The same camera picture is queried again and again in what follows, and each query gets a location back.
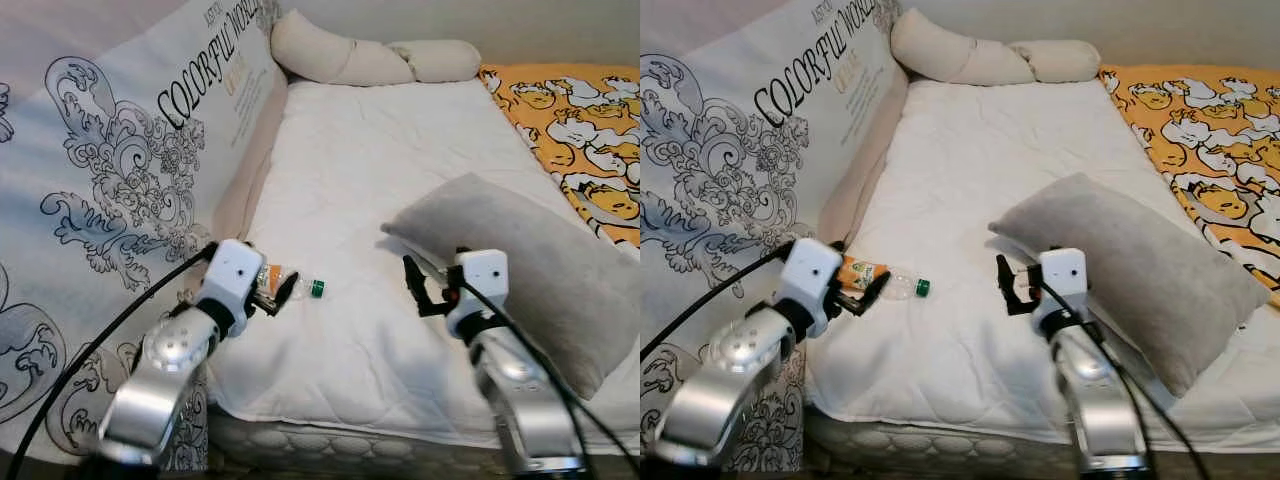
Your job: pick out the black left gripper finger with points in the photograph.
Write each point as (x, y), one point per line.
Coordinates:
(293, 290)
(880, 287)

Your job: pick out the plastic bottle with orange label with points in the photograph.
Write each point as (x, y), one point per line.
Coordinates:
(305, 288)
(900, 285)

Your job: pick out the grey pillow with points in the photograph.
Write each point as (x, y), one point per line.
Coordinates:
(540, 270)
(1140, 270)

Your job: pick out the orange cartoon print blanket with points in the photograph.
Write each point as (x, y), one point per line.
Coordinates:
(1200, 130)
(570, 120)

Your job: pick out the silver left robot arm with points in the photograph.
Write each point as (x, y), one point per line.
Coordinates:
(740, 360)
(170, 370)

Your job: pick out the white quilted mattress pad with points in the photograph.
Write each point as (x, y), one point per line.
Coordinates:
(980, 150)
(380, 160)

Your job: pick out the beige padded bed bumper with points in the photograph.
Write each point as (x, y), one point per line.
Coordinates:
(870, 150)
(255, 160)

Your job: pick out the grey patterned mattress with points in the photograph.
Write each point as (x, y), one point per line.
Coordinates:
(300, 440)
(900, 440)

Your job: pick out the white printed bed guard panel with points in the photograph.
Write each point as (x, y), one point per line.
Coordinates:
(720, 120)
(100, 130)

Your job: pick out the beige bolster pillow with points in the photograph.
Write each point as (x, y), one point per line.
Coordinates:
(330, 55)
(950, 55)

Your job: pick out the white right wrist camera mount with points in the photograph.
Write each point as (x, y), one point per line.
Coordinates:
(1065, 280)
(480, 285)

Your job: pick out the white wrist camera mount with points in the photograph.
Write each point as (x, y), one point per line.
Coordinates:
(812, 272)
(480, 285)
(1065, 280)
(230, 275)

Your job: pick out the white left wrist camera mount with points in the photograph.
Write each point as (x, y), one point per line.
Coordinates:
(230, 275)
(812, 272)

